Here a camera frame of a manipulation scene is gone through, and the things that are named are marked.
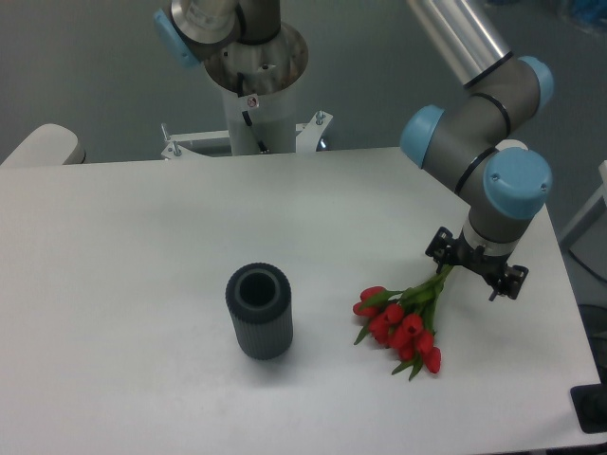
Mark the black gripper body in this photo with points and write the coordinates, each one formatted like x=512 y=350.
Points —
x=490 y=268

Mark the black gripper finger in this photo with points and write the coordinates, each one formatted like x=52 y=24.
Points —
x=507 y=281
x=441 y=249

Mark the red tulip bouquet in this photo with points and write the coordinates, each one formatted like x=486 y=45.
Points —
x=403 y=321

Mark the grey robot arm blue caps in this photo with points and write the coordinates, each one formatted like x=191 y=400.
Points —
x=255 y=59

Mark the black device at table edge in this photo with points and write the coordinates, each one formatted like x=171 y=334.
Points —
x=590 y=406

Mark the dark grey ribbed vase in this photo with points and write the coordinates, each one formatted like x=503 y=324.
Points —
x=258 y=297

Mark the white pedestal base frame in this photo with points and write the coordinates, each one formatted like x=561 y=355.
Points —
x=309 y=139

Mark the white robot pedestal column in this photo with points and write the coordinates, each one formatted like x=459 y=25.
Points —
x=261 y=124

